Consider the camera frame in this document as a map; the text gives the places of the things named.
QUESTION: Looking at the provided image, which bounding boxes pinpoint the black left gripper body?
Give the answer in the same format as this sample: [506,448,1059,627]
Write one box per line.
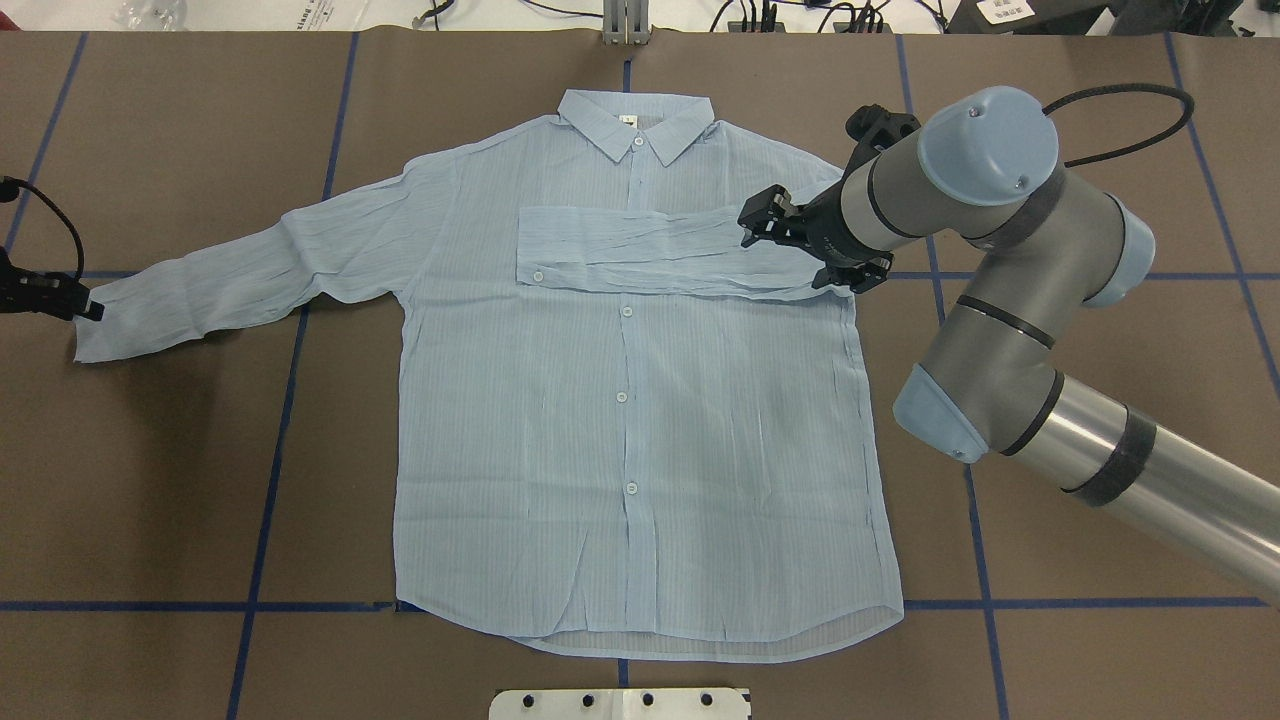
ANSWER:
[1,250,91,319]

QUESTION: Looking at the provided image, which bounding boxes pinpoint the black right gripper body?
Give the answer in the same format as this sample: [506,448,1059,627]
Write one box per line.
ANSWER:
[778,195,893,293]

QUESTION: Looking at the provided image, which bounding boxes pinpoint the light blue button shirt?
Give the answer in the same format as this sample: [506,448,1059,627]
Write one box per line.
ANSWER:
[76,90,905,664]

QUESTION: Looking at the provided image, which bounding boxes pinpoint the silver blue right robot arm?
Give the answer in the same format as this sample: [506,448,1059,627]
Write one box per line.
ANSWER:
[739,86,1279,603]

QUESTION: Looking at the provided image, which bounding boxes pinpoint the black label printer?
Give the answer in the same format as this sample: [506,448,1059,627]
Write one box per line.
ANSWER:
[946,1,1110,36]

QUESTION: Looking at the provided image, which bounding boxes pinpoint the crumpled clear plastic bag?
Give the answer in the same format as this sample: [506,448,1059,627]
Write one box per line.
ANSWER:
[111,0,189,32]

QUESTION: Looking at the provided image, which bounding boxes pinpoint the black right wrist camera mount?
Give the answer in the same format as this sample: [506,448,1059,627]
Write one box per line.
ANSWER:
[842,104,922,178]

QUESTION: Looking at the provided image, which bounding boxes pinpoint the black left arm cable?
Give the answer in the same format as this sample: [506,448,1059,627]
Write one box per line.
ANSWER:
[0,176,87,291]

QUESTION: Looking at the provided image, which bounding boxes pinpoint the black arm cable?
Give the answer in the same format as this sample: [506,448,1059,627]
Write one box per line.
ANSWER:
[0,176,87,291]
[1041,85,1196,167]

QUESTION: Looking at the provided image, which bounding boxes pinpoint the aluminium frame post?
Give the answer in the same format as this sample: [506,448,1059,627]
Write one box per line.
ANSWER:
[602,0,652,46]

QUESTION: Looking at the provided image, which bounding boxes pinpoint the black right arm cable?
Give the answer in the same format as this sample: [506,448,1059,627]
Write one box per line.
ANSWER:
[1041,85,1196,167]

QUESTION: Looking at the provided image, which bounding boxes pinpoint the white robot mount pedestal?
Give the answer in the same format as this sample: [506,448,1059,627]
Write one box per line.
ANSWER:
[488,687,753,719]

